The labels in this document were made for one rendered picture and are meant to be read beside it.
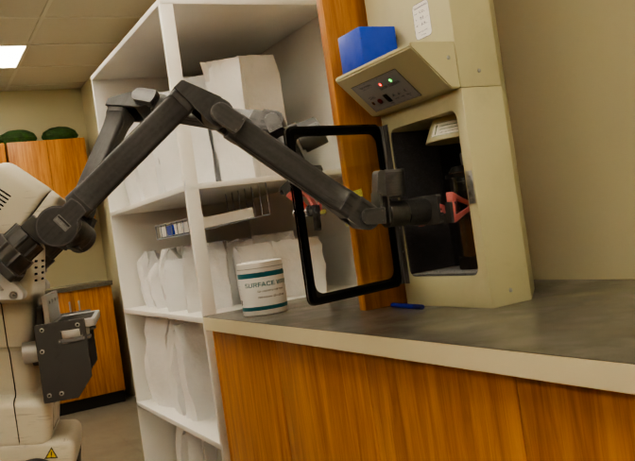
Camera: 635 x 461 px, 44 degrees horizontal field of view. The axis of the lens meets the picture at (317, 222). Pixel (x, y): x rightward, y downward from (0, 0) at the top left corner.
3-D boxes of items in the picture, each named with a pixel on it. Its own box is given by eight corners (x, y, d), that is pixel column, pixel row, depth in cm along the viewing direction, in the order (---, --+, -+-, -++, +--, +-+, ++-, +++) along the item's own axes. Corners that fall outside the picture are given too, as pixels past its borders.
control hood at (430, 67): (380, 116, 194) (374, 76, 194) (461, 87, 165) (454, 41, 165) (339, 119, 189) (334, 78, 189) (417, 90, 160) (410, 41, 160)
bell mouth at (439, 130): (469, 142, 195) (466, 120, 195) (518, 129, 179) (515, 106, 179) (410, 147, 186) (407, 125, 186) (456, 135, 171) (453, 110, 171)
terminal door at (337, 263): (403, 285, 192) (380, 124, 192) (309, 307, 172) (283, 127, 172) (401, 285, 193) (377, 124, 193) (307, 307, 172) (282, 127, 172)
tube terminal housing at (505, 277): (486, 288, 205) (443, -3, 206) (578, 289, 177) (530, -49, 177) (406, 304, 194) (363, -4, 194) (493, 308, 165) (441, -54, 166)
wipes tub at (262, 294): (277, 308, 233) (269, 258, 233) (296, 309, 221) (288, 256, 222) (236, 315, 227) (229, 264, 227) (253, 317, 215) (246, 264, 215)
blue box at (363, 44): (377, 74, 191) (372, 37, 191) (400, 63, 183) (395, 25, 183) (342, 76, 187) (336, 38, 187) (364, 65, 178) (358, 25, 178)
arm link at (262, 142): (197, 123, 165) (205, 117, 155) (212, 101, 166) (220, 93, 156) (358, 233, 176) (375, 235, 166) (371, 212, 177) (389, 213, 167)
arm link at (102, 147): (125, 107, 216) (108, 84, 207) (168, 109, 211) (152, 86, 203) (63, 251, 197) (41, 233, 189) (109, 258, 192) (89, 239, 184)
